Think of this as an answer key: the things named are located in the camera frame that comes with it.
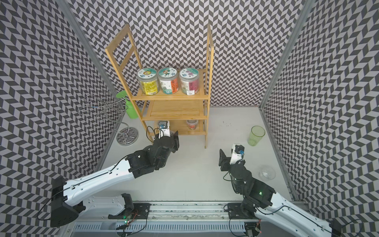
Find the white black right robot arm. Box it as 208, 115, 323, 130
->
219, 145, 342, 237

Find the small foil-lid cup pink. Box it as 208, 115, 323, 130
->
186, 119, 199, 130

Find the sunflower seed jar yellow label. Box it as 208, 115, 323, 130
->
137, 68, 159, 95

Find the chrome wire cup rack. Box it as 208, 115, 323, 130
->
77, 91, 139, 146

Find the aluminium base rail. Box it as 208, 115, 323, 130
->
56, 200, 322, 237

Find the jar with pink flower lid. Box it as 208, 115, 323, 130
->
179, 68, 199, 95

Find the clear plastic cup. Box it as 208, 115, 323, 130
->
259, 165, 276, 181

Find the bamboo three-tier shelf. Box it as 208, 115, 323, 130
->
105, 24, 215, 137

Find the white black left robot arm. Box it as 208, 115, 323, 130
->
47, 132, 180, 227

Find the green spray bottle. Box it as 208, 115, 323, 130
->
116, 90, 138, 119

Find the green translucent plastic cup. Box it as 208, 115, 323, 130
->
248, 125, 265, 146

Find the jar with strawberry lid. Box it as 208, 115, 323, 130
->
158, 68, 179, 94

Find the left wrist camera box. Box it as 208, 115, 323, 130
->
158, 120, 171, 138

